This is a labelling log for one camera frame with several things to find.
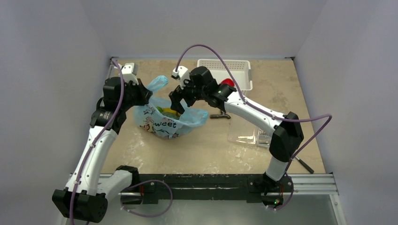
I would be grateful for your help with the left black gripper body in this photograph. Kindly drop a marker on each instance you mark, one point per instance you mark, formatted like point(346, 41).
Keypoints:
point(135, 95)

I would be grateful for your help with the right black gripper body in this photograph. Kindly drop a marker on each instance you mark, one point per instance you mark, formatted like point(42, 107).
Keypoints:
point(185, 92)

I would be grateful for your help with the red fake apple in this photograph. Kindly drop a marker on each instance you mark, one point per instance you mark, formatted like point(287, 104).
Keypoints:
point(228, 81)

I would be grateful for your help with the blue printed plastic bag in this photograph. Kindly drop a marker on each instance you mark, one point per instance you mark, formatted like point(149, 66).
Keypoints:
point(151, 120)

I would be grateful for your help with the yellow fake fruit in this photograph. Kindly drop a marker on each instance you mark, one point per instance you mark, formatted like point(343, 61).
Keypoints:
point(170, 110)

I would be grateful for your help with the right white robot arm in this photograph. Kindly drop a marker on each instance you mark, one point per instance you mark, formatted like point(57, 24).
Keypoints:
point(284, 129)

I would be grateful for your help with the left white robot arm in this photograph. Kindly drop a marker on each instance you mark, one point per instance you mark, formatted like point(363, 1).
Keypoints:
point(83, 197)

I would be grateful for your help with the dark green fake broccoli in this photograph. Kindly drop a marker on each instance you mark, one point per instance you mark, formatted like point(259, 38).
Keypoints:
point(171, 115)

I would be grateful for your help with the green fake fruit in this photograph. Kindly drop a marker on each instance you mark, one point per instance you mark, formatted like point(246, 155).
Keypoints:
point(160, 109)

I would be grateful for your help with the dark metal faucet tap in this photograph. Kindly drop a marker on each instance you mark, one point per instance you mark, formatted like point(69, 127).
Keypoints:
point(221, 115)

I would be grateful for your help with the white perforated plastic basket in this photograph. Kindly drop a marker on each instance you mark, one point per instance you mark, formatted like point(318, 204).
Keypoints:
point(240, 69)

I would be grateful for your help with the clear plastic screw box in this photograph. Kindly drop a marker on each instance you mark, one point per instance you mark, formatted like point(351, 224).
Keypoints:
point(244, 132)

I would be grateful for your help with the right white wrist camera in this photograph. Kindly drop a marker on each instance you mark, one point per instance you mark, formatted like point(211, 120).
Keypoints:
point(182, 74)

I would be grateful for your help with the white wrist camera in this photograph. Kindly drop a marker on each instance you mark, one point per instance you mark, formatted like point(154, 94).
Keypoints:
point(129, 72)
point(182, 74)

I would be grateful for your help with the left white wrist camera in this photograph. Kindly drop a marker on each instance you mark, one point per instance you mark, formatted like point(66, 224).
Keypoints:
point(129, 72)

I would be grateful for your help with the black handled tool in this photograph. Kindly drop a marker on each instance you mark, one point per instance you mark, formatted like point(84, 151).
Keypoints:
point(305, 165)

